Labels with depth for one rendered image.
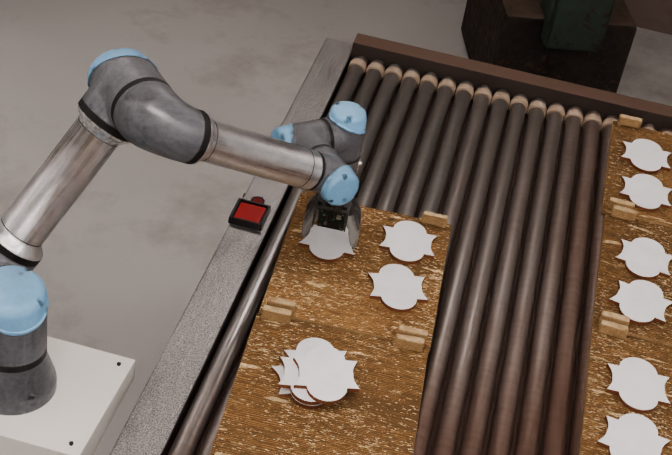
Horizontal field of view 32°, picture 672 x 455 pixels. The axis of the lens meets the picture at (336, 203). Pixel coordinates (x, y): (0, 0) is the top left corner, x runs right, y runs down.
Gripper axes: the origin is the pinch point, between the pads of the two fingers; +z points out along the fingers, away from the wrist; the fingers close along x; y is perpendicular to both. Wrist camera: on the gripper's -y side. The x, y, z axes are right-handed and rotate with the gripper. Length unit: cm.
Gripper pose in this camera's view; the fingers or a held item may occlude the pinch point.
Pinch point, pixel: (329, 238)
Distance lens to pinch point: 257.8
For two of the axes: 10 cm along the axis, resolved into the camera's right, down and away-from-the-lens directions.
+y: -1.8, 5.9, -7.9
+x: 9.8, 2.1, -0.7
